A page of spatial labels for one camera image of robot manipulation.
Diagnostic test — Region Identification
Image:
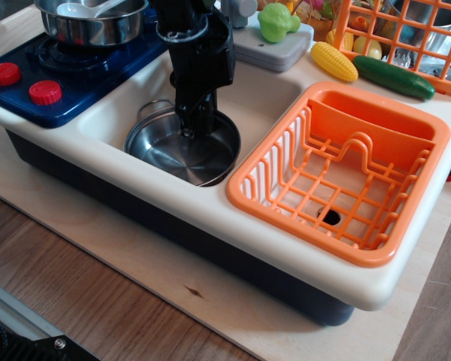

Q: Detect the grey toy faucet base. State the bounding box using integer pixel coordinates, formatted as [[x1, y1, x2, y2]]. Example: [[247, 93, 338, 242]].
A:
[[220, 1, 314, 71]]

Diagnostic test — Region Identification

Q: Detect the orange upright grid rack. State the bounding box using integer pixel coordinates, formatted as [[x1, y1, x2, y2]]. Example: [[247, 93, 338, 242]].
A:
[[334, 1, 451, 96]]

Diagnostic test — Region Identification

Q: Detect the yellow toy lemon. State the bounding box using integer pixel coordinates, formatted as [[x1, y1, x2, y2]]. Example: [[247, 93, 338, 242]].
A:
[[353, 36, 383, 60]]

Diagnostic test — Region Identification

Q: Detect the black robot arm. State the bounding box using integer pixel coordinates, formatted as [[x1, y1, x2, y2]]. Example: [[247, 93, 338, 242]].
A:
[[150, 1, 235, 135]]

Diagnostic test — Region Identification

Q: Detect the steel pan with loop handles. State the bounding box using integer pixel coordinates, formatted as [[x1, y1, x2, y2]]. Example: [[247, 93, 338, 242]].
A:
[[123, 99, 241, 187]]

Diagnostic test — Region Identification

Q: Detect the right red stove knob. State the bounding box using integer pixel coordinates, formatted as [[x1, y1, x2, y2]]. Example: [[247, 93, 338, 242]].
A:
[[29, 80, 62, 106]]

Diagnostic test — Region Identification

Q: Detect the orange plastic drying rack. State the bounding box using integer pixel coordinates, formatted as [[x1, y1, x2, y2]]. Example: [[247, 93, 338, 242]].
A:
[[227, 81, 451, 268]]

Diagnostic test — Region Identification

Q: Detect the red stove knob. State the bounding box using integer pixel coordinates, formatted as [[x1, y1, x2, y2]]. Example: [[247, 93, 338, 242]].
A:
[[0, 62, 22, 86], [29, 80, 62, 106]]

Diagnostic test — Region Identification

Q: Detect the green toy cucumber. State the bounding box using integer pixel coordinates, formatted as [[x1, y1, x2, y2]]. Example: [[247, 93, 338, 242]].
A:
[[353, 55, 436, 100]]

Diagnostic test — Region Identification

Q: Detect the white plastic spoon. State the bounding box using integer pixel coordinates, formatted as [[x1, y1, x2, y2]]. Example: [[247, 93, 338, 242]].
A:
[[56, 0, 123, 19]]

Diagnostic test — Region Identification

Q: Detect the steel pot on stove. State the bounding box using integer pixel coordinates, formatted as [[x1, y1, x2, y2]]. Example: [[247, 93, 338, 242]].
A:
[[34, 1, 148, 47]]

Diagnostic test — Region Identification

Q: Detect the blue toy stove top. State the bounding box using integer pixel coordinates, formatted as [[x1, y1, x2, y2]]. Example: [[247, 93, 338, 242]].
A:
[[0, 1, 165, 128]]

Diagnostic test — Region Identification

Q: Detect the light plywood board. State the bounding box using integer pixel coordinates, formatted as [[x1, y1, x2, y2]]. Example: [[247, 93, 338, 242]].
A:
[[0, 5, 451, 361]]

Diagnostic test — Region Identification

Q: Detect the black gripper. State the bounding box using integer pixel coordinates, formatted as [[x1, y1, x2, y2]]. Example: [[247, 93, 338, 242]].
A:
[[157, 5, 235, 138]]

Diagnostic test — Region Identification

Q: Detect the yellow toy corn cob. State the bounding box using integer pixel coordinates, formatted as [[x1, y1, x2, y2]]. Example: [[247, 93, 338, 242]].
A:
[[310, 41, 359, 82]]

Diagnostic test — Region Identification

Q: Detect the left red stove knob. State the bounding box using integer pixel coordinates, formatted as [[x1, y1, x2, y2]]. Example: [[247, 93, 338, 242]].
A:
[[0, 62, 22, 86]]

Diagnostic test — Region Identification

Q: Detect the green toy broccoli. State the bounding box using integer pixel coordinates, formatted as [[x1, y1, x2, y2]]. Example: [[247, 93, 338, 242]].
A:
[[258, 3, 301, 43]]

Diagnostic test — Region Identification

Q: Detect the black bracket with cable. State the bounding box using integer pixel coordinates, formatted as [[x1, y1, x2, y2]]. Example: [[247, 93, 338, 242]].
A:
[[0, 322, 98, 360]]

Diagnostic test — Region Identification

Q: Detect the large steel bowl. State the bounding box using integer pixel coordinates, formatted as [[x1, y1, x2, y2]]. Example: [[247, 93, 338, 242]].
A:
[[374, 1, 451, 64]]

